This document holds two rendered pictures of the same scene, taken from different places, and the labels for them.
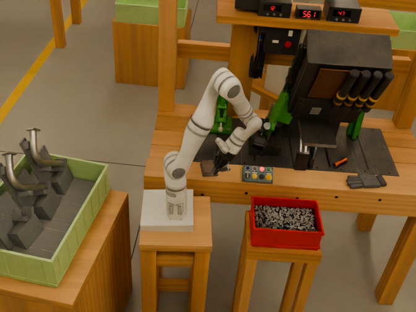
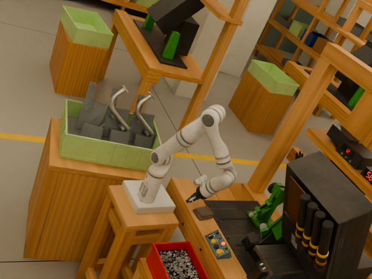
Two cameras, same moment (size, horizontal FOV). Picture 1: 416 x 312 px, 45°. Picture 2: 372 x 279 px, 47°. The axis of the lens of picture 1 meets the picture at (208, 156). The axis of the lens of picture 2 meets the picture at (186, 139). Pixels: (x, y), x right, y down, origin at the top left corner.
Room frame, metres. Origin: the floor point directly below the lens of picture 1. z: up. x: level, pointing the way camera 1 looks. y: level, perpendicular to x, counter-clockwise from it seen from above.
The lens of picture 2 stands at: (0.60, -1.48, 2.35)
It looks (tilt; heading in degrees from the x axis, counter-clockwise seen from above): 28 degrees down; 55
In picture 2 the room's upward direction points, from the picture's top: 24 degrees clockwise
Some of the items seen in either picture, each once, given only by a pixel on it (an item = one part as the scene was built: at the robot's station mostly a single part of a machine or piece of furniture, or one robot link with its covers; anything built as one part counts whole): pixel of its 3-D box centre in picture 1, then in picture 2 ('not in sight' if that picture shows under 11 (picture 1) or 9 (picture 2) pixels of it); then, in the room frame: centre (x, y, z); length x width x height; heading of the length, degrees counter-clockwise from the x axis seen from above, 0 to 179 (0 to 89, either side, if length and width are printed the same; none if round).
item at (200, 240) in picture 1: (176, 221); (142, 206); (1.63, 0.12, 0.83); 0.32 x 0.32 x 0.04; 5
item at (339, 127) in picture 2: (250, 0); (342, 137); (2.43, -0.14, 1.59); 0.15 x 0.07 x 0.07; 91
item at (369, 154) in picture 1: (289, 145); (278, 274); (2.22, -0.44, 0.89); 1.10 x 0.42 x 0.02; 91
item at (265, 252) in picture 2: (314, 122); (293, 258); (2.12, -0.52, 1.11); 0.39 x 0.16 x 0.03; 1
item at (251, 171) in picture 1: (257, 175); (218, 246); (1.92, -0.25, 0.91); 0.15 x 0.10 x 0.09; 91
